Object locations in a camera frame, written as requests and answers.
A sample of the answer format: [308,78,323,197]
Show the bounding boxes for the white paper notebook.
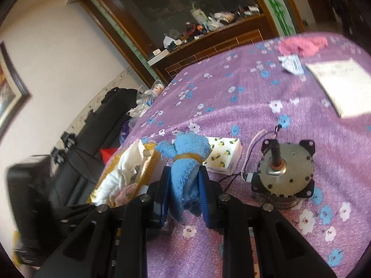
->
[305,58,371,118]

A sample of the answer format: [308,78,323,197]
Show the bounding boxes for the white cloth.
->
[94,138,146,205]

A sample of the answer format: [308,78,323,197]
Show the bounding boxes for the white jug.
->
[190,3,204,24]

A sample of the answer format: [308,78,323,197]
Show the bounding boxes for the grey electric motor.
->
[224,124,317,210]

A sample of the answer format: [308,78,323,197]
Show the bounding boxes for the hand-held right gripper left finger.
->
[35,165,174,278]

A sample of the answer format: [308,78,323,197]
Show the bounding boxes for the clear plastic bags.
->
[127,79,166,118]

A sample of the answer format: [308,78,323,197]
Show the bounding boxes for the white foam box yellow tape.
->
[87,140,163,207]

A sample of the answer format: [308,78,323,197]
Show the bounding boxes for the pink patterned cloth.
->
[114,183,140,207]

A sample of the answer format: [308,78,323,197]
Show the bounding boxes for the black bag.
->
[48,88,140,207]

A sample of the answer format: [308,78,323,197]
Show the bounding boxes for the lemon print tissue packet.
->
[202,137,243,176]

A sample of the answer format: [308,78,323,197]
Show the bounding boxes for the framed wall picture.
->
[0,42,31,141]

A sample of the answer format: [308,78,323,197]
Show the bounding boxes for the blue towel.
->
[155,132,211,223]

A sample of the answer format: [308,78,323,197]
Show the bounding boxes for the purple floral tablecloth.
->
[118,32,371,278]

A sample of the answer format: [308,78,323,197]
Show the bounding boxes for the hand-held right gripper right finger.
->
[198,166,338,278]

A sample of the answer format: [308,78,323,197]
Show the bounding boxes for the white striped packet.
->
[278,54,304,75]

